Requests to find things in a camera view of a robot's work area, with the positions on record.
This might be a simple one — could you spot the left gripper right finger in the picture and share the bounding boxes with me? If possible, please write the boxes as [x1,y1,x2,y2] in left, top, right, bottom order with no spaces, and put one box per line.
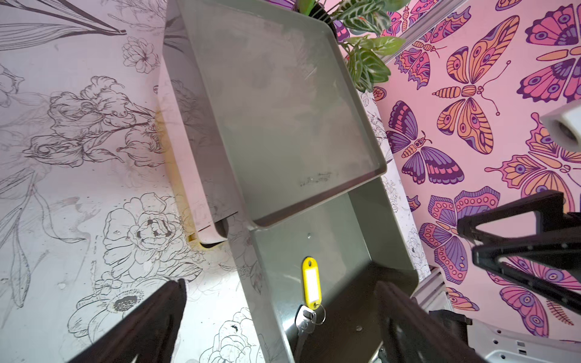
[374,281,485,362]

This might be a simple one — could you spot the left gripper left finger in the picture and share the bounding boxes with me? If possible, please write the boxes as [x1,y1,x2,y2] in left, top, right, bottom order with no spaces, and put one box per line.
[71,279,187,363]

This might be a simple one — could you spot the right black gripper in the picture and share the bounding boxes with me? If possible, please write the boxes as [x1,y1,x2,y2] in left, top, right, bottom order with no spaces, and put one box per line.
[458,191,580,315]

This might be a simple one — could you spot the keys with yellow tag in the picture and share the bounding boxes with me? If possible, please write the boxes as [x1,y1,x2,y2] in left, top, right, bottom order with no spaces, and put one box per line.
[294,257,326,362]

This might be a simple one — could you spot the green top drawer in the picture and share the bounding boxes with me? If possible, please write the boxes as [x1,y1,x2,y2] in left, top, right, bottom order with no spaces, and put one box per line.
[227,179,419,362]

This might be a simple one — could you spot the green three-drawer cabinet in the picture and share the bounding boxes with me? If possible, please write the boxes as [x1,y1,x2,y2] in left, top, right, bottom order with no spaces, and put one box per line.
[156,0,388,248]

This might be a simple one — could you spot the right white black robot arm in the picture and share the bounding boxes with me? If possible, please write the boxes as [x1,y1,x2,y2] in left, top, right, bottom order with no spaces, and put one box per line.
[420,188,580,362]

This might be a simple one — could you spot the potted green plant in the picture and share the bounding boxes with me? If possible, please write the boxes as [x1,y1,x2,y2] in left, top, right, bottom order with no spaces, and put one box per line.
[292,0,409,92]

